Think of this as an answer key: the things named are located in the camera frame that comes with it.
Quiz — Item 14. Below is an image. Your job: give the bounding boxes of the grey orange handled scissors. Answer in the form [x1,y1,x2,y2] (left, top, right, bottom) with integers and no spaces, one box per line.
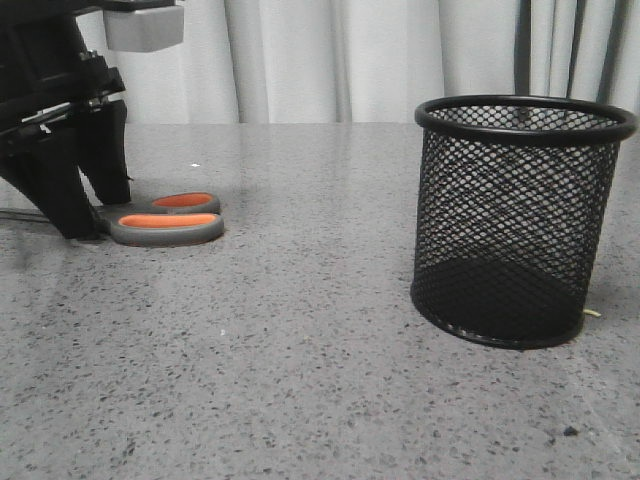
[89,192,224,247]

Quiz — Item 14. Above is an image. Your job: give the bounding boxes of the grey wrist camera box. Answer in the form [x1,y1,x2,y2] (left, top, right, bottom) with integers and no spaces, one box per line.
[103,4,184,53]

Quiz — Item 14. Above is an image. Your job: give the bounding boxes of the black mesh pen bucket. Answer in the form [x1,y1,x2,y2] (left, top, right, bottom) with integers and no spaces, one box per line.
[410,95,637,350]

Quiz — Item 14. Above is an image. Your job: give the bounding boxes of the grey pleated curtain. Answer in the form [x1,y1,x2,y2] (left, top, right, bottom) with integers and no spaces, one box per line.
[105,1,639,123]

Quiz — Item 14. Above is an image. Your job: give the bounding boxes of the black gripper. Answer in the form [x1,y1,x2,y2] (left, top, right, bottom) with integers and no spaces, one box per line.
[1,1,131,240]

